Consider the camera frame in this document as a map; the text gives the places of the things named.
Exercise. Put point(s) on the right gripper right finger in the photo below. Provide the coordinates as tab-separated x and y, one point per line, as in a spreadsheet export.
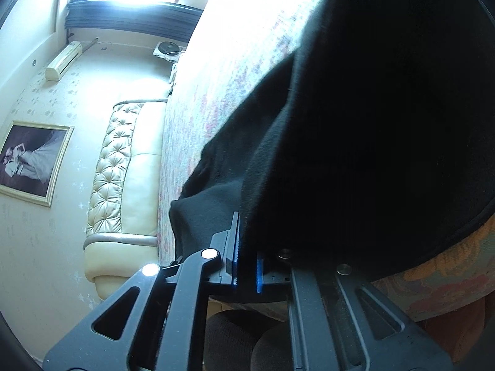
339	321

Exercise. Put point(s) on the wall air conditioner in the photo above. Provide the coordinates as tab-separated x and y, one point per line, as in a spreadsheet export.
58	67

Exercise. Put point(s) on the framed wedding photo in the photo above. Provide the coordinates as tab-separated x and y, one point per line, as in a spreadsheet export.
31	157

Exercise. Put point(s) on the dark blue curtain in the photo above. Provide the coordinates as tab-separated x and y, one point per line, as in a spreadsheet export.
168	20

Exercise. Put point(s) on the black pants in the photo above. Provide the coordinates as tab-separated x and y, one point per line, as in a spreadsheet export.
371	145

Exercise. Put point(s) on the cream tufted headboard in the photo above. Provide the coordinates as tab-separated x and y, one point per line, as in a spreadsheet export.
122	220

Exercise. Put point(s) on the white desk fan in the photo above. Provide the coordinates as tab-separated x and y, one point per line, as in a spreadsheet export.
167	50

